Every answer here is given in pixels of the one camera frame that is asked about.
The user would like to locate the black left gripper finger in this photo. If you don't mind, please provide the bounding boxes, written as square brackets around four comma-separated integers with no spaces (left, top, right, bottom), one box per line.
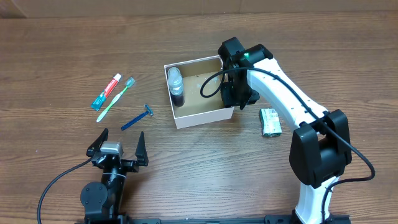
[86,128,109,157]
[135,131,149,166]

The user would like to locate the white cardboard box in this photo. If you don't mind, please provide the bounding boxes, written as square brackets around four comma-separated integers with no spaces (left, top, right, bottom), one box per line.
[164,55,234,129]

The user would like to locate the green white soap packet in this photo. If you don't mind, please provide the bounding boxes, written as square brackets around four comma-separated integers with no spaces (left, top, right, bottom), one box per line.
[259,108,282,137]

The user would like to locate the clear bottle with dark liquid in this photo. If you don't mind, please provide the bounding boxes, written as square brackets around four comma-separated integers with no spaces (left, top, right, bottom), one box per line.
[167,67,185,107]

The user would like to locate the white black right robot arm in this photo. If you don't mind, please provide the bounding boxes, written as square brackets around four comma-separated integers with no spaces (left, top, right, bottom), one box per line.
[218,37,352,223]

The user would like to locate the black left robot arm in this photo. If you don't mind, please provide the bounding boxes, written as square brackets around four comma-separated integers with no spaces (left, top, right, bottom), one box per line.
[80,129,149,223]

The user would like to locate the blue disposable razor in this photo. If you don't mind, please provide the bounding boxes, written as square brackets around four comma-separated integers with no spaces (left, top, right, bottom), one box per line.
[121,105,154,131]

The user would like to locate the red white toothpaste tube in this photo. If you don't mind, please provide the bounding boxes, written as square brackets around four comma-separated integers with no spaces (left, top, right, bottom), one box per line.
[90,73,121,111]

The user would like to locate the green white toothbrush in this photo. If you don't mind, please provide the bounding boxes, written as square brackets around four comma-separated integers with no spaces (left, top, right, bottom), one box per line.
[96,77,136,123]

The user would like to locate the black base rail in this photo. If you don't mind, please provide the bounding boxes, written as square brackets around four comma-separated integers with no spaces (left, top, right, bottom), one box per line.
[74,213,352,224]

